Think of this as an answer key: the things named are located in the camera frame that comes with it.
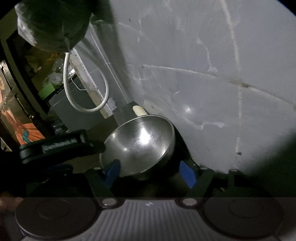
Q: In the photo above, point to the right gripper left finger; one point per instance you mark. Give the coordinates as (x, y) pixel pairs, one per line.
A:
(103, 179)

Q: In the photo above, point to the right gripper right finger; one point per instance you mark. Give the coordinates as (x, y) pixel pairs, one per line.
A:
(197, 179)

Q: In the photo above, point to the steel bowl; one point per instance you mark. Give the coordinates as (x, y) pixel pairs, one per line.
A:
(142, 145)

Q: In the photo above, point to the dark cabinet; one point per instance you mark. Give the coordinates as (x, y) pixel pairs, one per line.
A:
(71, 118)

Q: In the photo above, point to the orange patterned cloth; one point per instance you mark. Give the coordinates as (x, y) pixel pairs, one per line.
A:
(24, 132)

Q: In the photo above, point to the green box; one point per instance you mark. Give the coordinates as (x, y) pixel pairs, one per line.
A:
(46, 91)

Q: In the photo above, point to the hanging dark bag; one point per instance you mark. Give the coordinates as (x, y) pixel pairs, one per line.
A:
(52, 26)

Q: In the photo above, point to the knife with cream handle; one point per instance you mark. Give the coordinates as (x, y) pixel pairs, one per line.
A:
(128, 112)

